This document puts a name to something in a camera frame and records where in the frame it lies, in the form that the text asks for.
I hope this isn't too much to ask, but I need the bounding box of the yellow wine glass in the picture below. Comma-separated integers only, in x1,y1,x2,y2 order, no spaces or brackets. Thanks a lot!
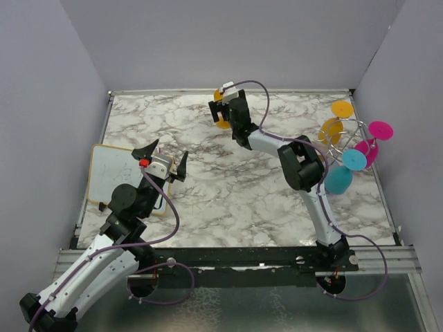
212,87,230,129
318,100,354,145

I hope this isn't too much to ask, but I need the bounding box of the blue wine glass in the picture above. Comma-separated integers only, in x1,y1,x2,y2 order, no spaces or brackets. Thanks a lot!
325,149,367,195

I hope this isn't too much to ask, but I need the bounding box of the pink wine glass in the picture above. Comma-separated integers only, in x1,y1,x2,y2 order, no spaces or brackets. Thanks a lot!
354,121,394,168

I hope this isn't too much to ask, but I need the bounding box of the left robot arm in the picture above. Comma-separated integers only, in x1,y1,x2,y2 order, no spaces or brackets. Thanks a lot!
19,142,188,331

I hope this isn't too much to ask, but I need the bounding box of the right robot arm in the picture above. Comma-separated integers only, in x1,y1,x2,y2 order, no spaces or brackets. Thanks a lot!
208,87,350,270

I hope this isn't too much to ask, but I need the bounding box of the yellow wine glass on rack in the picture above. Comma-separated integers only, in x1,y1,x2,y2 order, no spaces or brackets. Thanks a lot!
318,100,354,145

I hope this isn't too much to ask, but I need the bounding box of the chrome wine glass rack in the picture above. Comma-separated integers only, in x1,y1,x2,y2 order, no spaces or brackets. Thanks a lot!
314,118,370,163

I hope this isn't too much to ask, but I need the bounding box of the small yellow-framed whiteboard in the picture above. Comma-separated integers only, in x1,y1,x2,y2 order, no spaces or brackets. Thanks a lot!
87,145,171,219

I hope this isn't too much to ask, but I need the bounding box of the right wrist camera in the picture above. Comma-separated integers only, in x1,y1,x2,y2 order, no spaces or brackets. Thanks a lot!
215,82,239,104

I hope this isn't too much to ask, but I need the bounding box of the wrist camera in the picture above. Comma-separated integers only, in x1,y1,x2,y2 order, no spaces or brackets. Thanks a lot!
215,82,239,104
138,154,174,175

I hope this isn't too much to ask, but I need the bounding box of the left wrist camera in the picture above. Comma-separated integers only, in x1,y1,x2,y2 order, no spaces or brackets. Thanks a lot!
138,154,174,175

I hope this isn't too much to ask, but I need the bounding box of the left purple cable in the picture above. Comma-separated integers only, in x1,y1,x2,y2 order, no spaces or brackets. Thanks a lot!
27,167,181,332

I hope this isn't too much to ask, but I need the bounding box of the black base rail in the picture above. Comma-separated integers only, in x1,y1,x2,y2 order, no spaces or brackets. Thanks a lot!
127,246,358,293

